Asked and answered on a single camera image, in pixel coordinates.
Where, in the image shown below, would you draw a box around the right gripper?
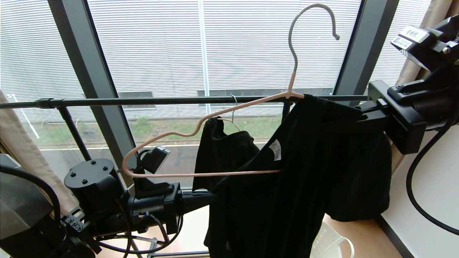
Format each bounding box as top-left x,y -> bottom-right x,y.
368,80 -> 459,154

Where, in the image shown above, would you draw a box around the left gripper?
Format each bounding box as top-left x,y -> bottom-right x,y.
127,183 -> 183,235

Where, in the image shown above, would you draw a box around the black shorts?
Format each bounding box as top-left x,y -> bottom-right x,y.
193,116 -> 260,192

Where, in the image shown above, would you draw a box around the black garment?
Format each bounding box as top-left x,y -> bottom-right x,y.
204,94 -> 392,258

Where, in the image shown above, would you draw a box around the pink clothes hanger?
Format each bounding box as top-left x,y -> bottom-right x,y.
122,4 -> 340,178
215,95 -> 242,131

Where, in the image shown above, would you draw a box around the black clothes rack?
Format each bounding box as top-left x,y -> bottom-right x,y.
0,94 -> 370,258

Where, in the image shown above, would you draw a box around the white laundry basket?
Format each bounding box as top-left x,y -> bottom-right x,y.
310,221 -> 355,258

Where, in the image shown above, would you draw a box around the beige curtain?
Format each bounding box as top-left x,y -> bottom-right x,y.
391,0 -> 459,172
0,90 -> 77,215

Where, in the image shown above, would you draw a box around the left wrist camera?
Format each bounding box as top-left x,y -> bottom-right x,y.
133,146 -> 171,199

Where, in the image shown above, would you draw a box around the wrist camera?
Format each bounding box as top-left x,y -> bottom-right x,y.
133,146 -> 171,199
391,14 -> 459,104

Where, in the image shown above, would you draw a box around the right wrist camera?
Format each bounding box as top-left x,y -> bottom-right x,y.
391,14 -> 459,104

